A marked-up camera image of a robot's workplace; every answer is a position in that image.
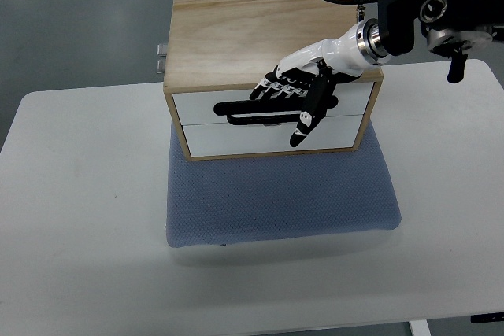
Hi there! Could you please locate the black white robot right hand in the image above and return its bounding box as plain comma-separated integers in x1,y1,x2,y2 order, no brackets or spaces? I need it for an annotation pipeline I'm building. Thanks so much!
249,19,391,147

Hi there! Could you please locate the white top drawer black handle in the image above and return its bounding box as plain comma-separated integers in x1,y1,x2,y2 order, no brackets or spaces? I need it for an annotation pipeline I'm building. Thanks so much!
172,82,374,126

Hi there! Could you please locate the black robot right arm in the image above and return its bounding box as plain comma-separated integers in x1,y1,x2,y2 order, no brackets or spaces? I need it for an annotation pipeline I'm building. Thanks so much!
324,0,503,83

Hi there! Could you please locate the white bottom drawer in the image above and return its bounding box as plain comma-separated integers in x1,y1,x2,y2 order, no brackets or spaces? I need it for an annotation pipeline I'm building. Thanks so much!
183,115,362,158

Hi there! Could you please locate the wooden drawer cabinet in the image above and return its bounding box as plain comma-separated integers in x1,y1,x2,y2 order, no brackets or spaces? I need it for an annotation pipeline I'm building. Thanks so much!
164,0,383,161

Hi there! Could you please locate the blue grey cushion mat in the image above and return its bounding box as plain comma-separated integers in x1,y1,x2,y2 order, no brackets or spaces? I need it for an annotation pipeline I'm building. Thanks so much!
166,127,402,248

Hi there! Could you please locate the white table leg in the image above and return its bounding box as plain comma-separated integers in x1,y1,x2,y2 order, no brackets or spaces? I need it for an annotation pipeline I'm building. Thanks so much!
409,319,432,336

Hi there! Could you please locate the black table control panel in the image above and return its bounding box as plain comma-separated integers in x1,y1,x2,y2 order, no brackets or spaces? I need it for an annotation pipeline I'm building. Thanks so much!
470,312,504,324

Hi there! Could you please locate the grey metal clamp bracket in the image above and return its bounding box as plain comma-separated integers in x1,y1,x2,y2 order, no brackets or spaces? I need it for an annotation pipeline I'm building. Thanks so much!
156,42,168,74

